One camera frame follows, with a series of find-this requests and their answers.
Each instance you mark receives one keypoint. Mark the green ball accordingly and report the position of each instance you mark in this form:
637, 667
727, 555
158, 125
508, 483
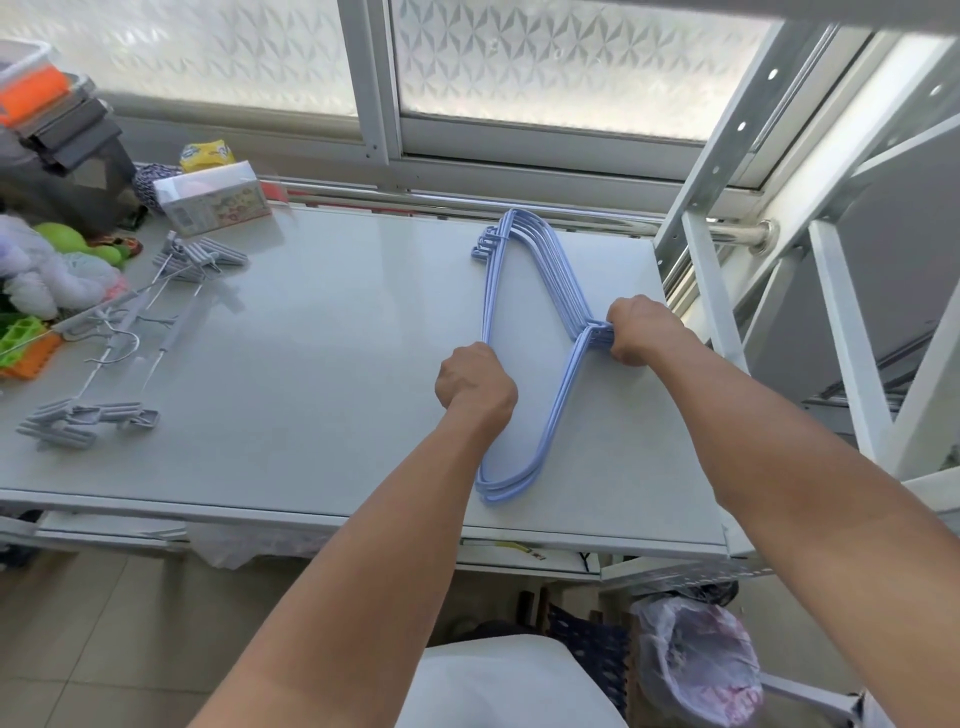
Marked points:
61, 238

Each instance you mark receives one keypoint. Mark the person's right hand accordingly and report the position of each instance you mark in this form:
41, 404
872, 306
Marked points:
652, 330

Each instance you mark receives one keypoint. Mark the person's left forearm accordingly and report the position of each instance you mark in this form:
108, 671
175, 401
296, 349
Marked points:
390, 570

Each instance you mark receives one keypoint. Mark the person's left fingers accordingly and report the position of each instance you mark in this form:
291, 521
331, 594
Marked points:
448, 379

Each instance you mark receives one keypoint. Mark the person's left hand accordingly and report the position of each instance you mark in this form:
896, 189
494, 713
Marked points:
480, 386

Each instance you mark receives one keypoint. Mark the white printed tissue box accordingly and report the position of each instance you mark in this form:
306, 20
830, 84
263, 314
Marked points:
214, 199

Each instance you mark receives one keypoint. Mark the white plush toy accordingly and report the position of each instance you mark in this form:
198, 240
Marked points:
37, 274

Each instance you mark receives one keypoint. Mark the frosted glass sliding window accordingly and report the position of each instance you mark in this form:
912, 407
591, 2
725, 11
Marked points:
570, 67

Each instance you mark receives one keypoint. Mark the clear container with orange item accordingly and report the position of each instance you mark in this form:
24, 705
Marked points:
26, 86

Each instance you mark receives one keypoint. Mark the bin with plastic bag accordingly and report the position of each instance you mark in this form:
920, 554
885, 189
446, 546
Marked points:
697, 660

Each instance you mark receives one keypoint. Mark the grey clip trouser hanger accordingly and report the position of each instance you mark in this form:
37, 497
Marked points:
141, 417
90, 417
45, 433

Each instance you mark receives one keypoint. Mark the grey black storage box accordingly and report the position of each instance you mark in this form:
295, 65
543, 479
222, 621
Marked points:
71, 169

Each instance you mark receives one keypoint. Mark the dark blue plastic basket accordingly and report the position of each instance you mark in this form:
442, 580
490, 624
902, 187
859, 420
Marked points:
592, 656

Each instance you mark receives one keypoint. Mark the person's right fingers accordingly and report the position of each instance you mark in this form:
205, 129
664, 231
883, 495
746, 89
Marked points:
619, 337

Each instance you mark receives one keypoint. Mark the person's white shirt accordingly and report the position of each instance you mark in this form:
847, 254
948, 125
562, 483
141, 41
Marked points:
495, 686

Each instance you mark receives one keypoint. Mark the white metal rack frame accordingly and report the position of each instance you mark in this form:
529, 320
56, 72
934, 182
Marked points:
847, 322

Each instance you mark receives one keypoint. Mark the dark patterned cloth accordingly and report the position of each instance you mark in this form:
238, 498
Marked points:
148, 184

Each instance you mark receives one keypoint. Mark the yellow snack packet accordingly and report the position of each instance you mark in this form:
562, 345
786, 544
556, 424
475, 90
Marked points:
206, 155

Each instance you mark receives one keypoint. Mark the person's right forearm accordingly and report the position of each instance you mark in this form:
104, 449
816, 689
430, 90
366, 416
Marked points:
795, 510

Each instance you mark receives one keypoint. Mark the chrome metal rail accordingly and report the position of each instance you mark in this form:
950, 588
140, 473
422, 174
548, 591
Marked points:
739, 234

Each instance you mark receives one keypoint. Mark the green and orange plastic basket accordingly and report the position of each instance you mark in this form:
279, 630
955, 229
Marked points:
22, 349

